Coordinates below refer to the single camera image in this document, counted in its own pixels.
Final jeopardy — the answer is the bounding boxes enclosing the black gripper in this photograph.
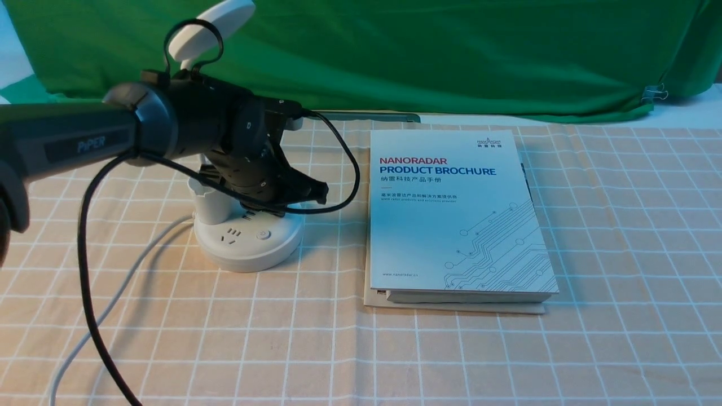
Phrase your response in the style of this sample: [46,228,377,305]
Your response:
[205,98,328,217]

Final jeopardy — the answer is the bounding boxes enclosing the white desk lamp with sockets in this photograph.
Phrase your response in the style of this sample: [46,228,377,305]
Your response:
[168,1,305,272]

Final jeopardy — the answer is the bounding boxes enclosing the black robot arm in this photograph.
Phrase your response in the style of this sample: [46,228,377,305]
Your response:
[1,70,328,257]

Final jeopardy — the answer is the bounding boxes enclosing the beige book under brochure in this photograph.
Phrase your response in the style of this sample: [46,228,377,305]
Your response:
[363,164,546,315]

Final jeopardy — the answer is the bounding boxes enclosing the white product brochure booklet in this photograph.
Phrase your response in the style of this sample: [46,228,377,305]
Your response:
[367,130,560,304]

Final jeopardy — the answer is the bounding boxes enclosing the beige checkered tablecloth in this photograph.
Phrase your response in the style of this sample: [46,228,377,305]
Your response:
[1,118,721,405]

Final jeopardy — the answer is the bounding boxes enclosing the metal binder clip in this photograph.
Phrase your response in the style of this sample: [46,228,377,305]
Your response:
[640,84,670,104]

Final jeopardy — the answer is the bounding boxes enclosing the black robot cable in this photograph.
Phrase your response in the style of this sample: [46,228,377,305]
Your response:
[77,19,362,406]

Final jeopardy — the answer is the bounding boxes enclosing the white lamp power cable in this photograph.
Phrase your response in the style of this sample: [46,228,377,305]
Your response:
[48,215,196,406]

